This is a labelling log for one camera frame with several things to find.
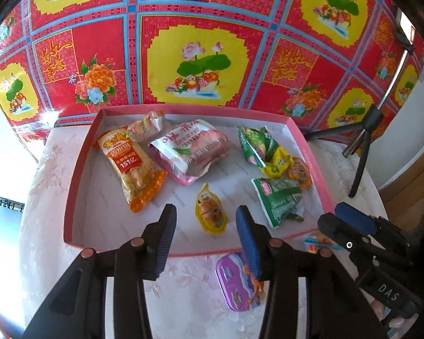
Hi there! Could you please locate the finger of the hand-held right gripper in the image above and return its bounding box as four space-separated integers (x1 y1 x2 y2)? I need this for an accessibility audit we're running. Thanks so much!
318 213 361 258
336 202 378 235

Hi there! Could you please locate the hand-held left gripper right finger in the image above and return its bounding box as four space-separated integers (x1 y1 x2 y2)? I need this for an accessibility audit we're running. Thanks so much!
235 205 386 339

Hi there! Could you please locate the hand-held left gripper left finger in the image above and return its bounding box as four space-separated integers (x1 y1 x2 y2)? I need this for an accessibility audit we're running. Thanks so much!
21 203 178 339

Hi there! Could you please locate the blue striped candy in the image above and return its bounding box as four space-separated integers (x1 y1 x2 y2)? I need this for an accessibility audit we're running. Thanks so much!
303 231 340 255

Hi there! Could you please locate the purple snack packet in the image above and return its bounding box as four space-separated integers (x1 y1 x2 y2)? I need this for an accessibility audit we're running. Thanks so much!
215 252 267 312

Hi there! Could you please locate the yellow jelly cup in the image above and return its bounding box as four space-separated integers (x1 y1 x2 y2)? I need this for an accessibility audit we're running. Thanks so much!
195 182 230 234

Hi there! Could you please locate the green rectangular snack packet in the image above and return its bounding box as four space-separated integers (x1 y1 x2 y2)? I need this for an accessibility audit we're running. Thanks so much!
251 177 305 229

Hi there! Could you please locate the orange jelly cup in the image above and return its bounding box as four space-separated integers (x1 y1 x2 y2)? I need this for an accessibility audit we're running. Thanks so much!
287 156 313 189

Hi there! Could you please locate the pink cardboard box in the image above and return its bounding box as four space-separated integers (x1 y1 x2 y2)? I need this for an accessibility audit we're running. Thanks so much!
63 103 336 258

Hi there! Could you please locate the yellow snack packet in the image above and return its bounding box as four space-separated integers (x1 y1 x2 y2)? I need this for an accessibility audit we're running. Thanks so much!
259 145 295 181

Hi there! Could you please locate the orange rice cracker packet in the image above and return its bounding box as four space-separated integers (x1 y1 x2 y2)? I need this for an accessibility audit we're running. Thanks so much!
97 128 168 213

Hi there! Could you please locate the burger gummy candy packet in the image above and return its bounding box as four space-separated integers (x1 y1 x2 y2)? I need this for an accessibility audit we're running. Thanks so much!
127 109 165 142

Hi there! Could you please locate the person's right hand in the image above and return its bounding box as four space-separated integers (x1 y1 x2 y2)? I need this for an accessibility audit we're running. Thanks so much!
370 298 404 329

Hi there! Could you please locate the black tripod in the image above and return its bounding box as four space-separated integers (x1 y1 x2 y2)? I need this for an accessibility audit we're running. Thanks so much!
304 9 417 198

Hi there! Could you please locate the green triangular snack packet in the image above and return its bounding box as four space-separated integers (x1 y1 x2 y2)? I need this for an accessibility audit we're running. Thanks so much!
237 125 281 168

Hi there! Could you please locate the pink snack packet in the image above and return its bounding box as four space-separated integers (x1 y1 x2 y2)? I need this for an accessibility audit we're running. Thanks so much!
148 118 231 186

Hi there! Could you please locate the blue door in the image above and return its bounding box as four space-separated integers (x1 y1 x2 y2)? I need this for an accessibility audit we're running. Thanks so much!
0 191 25 325

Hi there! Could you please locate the red floral printed cloth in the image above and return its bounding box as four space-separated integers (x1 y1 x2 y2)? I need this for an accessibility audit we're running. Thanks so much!
0 0 424 163

